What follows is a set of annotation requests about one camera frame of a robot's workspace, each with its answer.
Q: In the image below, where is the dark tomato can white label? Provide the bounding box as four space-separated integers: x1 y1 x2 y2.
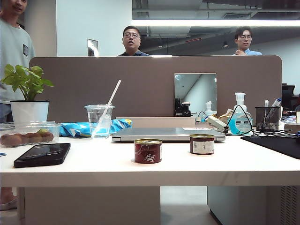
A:
189 134 215 155

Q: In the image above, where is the red tomato can white print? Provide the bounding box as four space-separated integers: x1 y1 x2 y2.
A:
134 138 163 164

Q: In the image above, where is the silver closed laptop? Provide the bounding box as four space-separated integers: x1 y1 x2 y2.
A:
111 127 226 143

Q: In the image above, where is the white drinking straw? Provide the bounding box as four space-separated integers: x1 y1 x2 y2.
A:
91 79 122 138

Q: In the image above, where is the brown desk partition panel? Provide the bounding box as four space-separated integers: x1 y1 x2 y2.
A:
29 55 283 129

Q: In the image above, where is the square mirror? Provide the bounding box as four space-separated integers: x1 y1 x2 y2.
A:
173 72 218 117

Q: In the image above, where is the clear plastic cup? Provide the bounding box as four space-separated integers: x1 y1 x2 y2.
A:
84 104 116 139

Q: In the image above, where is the white stapler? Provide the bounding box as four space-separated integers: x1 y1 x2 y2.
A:
205 115 230 135

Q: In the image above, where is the person with glasses dark shirt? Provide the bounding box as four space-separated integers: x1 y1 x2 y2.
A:
117 25 151 57

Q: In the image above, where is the gold snack packet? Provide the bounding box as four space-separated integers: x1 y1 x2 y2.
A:
217 108 234 119

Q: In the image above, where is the blue snack bag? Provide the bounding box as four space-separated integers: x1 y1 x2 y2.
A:
59 118 133 138

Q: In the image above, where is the blue hand sanitizer pump bottle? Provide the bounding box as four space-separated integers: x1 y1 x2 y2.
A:
226 92 254 135

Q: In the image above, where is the clear plastic fruit container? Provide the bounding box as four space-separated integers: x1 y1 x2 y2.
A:
0 120 62 148

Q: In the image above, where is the black smartphone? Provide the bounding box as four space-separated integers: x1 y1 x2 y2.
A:
13 142 71 168

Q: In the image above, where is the black mesh pen holder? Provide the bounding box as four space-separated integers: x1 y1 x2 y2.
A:
255 106 282 133

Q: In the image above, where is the person in light blue shirt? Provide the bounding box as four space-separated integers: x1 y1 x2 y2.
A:
232 25 263 56

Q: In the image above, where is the white plant pot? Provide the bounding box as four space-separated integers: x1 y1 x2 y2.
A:
9 100 51 125

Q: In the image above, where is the green leafy plant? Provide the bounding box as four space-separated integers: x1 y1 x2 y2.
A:
0 63 55 102

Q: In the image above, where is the black mouse pad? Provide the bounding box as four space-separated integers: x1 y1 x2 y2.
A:
240 135 300 160

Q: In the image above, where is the grey under-desk cabinet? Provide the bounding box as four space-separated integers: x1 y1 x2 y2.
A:
207 186 300 225

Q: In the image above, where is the brown box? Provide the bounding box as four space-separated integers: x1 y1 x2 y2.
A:
284 122 300 134

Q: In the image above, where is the person in pale green shirt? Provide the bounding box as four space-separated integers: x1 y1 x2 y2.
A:
0 0 36 211

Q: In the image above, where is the silver wall sign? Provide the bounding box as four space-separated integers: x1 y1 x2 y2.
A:
87 38 99 57

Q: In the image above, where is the black desk cable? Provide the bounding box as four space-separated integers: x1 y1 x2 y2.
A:
224 105 293 138

